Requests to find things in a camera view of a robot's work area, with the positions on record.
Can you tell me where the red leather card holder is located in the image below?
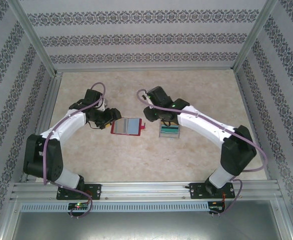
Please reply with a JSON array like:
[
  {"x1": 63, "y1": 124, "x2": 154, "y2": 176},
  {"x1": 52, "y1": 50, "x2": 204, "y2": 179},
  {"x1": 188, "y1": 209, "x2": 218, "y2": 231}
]
[{"x1": 110, "y1": 117, "x2": 147, "y2": 136}]

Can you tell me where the grey VIP card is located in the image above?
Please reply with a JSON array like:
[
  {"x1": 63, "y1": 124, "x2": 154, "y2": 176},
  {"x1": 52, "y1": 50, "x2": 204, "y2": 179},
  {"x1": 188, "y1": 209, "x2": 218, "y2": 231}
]
[{"x1": 117, "y1": 119, "x2": 129, "y2": 134}]

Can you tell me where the teal card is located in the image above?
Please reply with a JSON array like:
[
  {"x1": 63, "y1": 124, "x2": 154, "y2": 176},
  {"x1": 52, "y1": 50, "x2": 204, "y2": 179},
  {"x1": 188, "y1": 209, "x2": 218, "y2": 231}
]
[{"x1": 160, "y1": 125, "x2": 180, "y2": 133}]

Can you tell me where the clear plastic tray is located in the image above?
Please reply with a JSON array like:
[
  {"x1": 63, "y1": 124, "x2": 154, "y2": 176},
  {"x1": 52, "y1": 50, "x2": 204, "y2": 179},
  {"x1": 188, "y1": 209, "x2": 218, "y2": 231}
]
[{"x1": 158, "y1": 119, "x2": 181, "y2": 140}]

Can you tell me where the left controller circuit board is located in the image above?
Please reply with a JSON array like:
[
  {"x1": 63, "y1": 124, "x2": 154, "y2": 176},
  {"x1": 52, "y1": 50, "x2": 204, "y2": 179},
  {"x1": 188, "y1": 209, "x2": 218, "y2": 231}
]
[{"x1": 68, "y1": 202, "x2": 90, "y2": 211}]

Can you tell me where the controller circuit board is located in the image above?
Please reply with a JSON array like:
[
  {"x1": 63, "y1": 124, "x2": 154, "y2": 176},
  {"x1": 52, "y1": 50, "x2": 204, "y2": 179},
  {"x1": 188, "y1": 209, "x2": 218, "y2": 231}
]
[
  {"x1": 208, "y1": 202, "x2": 226, "y2": 214},
  {"x1": 68, "y1": 202, "x2": 90, "y2": 211}
]

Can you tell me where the right controller circuit board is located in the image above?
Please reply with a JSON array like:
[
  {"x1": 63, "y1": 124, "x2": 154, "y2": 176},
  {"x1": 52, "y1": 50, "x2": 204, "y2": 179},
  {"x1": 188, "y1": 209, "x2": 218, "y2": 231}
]
[{"x1": 208, "y1": 202, "x2": 226, "y2": 214}]

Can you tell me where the grey metal sheet panel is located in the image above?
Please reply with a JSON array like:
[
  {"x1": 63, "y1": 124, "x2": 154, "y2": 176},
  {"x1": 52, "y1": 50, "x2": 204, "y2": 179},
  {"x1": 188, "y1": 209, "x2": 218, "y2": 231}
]
[{"x1": 11, "y1": 211, "x2": 291, "y2": 240}]

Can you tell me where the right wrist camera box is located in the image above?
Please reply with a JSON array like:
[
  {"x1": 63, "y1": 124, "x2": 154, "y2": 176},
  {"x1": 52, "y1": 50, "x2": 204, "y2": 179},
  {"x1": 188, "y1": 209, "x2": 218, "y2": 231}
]
[{"x1": 142, "y1": 93, "x2": 154, "y2": 108}]

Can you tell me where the aluminium frame cross beam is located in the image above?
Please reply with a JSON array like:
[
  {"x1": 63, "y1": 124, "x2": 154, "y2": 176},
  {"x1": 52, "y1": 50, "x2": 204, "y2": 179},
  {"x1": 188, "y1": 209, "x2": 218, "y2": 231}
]
[{"x1": 55, "y1": 66, "x2": 236, "y2": 74}]

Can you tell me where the aluminium side rail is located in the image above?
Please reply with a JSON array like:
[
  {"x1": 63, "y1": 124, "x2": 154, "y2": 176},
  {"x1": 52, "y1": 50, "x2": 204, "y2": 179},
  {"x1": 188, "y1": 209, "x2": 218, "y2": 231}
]
[
  {"x1": 235, "y1": 69, "x2": 271, "y2": 181},
  {"x1": 20, "y1": 72, "x2": 64, "y2": 183}
]

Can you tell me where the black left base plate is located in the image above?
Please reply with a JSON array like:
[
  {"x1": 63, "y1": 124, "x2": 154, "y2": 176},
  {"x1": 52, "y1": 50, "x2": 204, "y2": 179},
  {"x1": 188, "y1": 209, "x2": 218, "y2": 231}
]
[{"x1": 55, "y1": 183, "x2": 103, "y2": 201}]

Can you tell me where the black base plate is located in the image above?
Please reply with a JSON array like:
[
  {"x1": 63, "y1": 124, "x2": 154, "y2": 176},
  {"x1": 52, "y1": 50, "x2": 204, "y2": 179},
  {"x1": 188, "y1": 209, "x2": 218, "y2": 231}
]
[
  {"x1": 188, "y1": 182, "x2": 237, "y2": 200},
  {"x1": 55, "y1": 183, "x2": 103, "y2": 201}
]

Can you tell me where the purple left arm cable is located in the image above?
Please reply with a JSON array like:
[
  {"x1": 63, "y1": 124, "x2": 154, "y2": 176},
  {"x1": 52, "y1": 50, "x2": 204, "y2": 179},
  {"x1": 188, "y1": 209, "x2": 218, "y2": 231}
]
[{"x1": 43, "y1": 83, "x2": 107, "y2": 220}]

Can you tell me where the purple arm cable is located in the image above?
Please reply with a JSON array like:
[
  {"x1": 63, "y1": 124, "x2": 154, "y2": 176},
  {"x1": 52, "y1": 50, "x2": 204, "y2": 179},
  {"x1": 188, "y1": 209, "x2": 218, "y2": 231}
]
[
  {"x1": 135, "y1": 88, "x2": 268, "y2": 218},
  {"x1": 43, "y1": 83, "x2": 107, "y2": 220}
]

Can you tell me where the aluminium mounting rail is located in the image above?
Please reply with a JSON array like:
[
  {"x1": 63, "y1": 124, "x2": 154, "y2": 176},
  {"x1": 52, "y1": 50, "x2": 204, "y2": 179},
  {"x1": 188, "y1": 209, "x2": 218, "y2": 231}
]
[{"x1": 10, "y1": 181, "x2": 280, "y2": 202}]

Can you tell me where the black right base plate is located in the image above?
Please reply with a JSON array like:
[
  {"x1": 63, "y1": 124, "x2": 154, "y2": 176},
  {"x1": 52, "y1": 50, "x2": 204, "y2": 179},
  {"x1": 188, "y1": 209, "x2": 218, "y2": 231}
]
[{"x1": 188, "y1": 182, "x2": 237, "y2": 200}]

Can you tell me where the grey slotted cable duct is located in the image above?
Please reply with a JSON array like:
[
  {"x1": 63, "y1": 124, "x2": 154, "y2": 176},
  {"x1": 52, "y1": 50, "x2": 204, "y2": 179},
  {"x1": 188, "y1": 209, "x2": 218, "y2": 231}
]
[{"x1": 20, "y1": 201, "x2": 210, "y2": 213}]

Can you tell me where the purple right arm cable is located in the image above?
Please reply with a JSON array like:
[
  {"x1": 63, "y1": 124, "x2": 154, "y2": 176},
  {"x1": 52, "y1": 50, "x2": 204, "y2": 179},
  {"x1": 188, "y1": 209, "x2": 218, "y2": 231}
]
[{"x1": 135, "y1": 88, "x2": 268, "y2": 218}]

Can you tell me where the aluminium frame post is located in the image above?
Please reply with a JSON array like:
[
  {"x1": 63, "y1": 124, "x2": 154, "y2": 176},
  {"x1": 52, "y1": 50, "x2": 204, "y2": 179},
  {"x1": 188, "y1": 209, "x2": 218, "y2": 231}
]
[
  {"x1": 0, "y1": 197, "x2": 21, "y2": 240},
  {"x1": 7, "y1": 0, "x2": 57, "y2": 77},
  {"x1": 276, "y1": 184, "x2": 293, "y2": 240},
  {"x1": 232, "y1": 0, "x2": 280, "y2": 72}
]

